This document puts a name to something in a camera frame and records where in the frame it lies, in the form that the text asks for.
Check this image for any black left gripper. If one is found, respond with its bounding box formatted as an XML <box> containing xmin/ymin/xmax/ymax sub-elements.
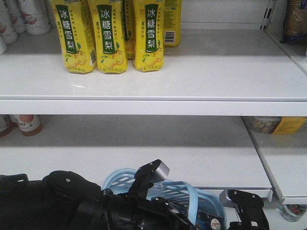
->
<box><xmin>105</xmin><ymin>195</ymin><xmax>194</xmax><ymax>230</ymax></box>

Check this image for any light blue plastic basket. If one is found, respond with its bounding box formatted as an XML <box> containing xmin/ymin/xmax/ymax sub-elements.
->
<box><xmin>102</xmin><ymin>168</ymin><xmax>226</xmax><ymax>230</ymax></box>

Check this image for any blue cookie box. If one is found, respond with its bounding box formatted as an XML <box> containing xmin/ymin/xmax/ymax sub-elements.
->
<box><xmin>196</xmin><ymin>211</ymin><xmax>224</xmax><ymax>230</ymax></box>

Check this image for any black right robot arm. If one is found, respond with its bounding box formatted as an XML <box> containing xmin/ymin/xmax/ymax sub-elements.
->
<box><xmin>228</xmin><ymin>221</ymin><xmax>267</xmax><ymax>230</ymax></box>

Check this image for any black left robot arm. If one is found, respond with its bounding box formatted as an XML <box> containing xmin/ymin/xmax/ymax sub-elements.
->
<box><xmin>0</xmin><ymin>171</ymin><xmax>196</xmax><ymax>230</ymax></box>

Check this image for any yellow pear drink bottle left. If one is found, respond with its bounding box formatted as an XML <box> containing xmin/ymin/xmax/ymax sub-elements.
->
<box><xmin>51</xmin><ymin>0</ymin><xmax>96</xmax><ymax>74</ymax></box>

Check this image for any yellow pear drink bottle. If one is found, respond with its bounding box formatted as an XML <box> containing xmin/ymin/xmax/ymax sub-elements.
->
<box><xmin>51</xmin><ymin>0</ymin><xmax>96</xmax><ymax>74</ymax></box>
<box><xmin>88</xmin><ymin>0</ymin><xmax>128</xmax><ymax>74</ymax></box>
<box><xmin>133</xmin><ymin>0</ymin><xmax>165</xmax><ymax>72</ymax></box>

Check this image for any clear cookie tub yellow label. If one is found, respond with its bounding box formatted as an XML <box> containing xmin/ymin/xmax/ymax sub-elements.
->
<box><xmin>242</xmin><ymin>116</ymin><xmax>307</xmax><ymax>134</ymax></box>

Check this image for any white supermarket shelf unit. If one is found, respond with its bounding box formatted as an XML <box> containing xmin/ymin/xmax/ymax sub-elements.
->
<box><xmin>0</xmin><ymin>0</ymin><xmax>307</xmax><ymax>203</ymax></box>

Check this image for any yellow pear drink bottle middle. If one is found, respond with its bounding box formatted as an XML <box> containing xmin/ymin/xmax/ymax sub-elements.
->
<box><xmin>88</xmin><ymin>0</ymin><xmax>128</xmax><ymax>74</ymax></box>

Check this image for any yellow pear drink bottle right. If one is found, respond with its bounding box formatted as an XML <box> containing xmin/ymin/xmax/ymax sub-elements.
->
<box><xmin>133</xmin><ymin>0</ymin><xmax>165</xmax><ymax>72</ymax></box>

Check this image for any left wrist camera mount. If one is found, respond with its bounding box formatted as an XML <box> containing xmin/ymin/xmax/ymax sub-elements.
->
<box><xmin>128</xmin><ymin>159</ymin><xmax>170</xmax><ymax>199</ymax></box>

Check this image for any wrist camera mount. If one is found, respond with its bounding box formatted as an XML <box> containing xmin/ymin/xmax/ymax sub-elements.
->
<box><xmin>219</xmin><ymin>189</ymin><xmax>270</xmax><ymax>229</ymax></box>
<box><xmin>128</xmin><ymin>159</ymin><xmax>170</xmax><ymax>199</ymax></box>

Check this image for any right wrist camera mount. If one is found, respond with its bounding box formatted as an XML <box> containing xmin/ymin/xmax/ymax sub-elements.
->
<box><xmin>219</xmin><ymin>189</ymin><xmax>270</xmax><ymax>229</ymax></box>

